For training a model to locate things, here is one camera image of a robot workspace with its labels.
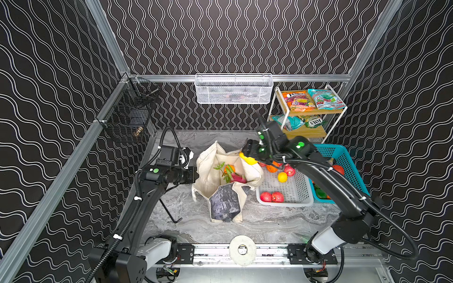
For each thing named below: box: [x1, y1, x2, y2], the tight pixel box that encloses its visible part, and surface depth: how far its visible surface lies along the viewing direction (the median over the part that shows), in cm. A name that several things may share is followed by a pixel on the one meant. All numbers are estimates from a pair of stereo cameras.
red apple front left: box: [259, 191, 272, 203], surface depth 87 cm
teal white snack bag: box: [271, 114, 305, 132], surface depth 101 cm
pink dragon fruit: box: [230, 172, 248, 184], surface depth 90 cm
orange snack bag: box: [281, 90, 317, 113], surface depth 85 cm
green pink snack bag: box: [307, 88, 347, 110], surface depth 85 cm
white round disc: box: [228, 234, 257, 267], surface depth 77 cm
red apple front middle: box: [271, 191, 284, 203], surface depth 87 cm
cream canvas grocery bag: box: [191, 140, 265, 223], surface depth 82 cm
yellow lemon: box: [277, 171, 288, 183], surface depth 95 cm
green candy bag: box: [303, 114, 327, 129], surface depth 102 cm
